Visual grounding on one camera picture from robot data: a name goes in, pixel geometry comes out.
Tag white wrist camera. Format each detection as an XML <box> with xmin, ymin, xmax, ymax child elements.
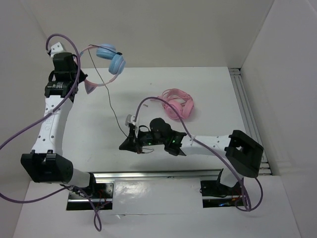
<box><xmin>48</xmin><ymin>42</ymin><xmax>65</xmax><ymax>58</ymax></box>
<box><xmin>125</xmin><ymin>114</ymin><xmax>139</xmax><ymax>127</ymax></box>

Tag thin black headphone cable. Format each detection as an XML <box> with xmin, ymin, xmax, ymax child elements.
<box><xmin>88</xmin><ymin>44</ymin><xmax>156</xmax><ymax>154</ymax></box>

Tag horizontal aluminium rail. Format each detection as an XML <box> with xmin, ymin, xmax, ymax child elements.
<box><xmin>93</xmin><ymin>170</ymin><xmax>221</xmax><ymax>183</ymax></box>

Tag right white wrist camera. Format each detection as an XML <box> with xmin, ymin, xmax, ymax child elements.
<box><xmin>125</xmin><ymin>114</ymin><xmax>139</xmax><ymax>127</ymax></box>

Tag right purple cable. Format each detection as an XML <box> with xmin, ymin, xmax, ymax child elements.
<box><xmin>135</xmin><ymin>96</ymin><xmax>263</xmax><ymax>212</ymax></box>

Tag side aluminium rail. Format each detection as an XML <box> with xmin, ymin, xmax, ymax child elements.
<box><xmin>228</xmin><ymin>67</ymin><xmax>273</xmax><ymax>176</ymax></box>

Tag pink wired headphones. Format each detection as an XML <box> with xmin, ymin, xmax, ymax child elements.
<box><xmin>160</xmin><ymin>88</ymin><xmax>194</xmax><ymax>119</ymax></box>

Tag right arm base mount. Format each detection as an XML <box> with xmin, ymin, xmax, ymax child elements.
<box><xmin>200</xmin><ymin>180</ymin><xmax>243</xmax><ymax>208</ymax></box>

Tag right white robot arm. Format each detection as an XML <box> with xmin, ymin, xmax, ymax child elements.
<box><xmin>119</xmin><ymin>118</ymin><xmax>264</xmax><ymax>194</ymax></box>

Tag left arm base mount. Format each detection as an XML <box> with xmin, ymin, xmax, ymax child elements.
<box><xmin>66</xmin><ymin>181</ymin><xmax>114</xmax><ymax>211</ymax></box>

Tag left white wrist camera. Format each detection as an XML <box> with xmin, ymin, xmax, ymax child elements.
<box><xmin>48</xmin><ymin>42</ymin><xmax>65</xmax><ymax>58</ymax></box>

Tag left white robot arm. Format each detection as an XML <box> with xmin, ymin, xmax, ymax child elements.
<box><xmin>21</xmin><ymin>52</ymin><xmax>98</xmax><ymax>198</ymax></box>

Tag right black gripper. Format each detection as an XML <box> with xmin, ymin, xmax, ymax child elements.
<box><xmin>119</xmin><ymin>126</ymin><xmax>166</xmax><ymax>153</ymax></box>

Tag blue pink cat-ear headphones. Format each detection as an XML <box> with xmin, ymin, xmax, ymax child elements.
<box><xmin>79</xmin><ymin>43</ymin><xmax>127</xmax><ymax>95</ymax></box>

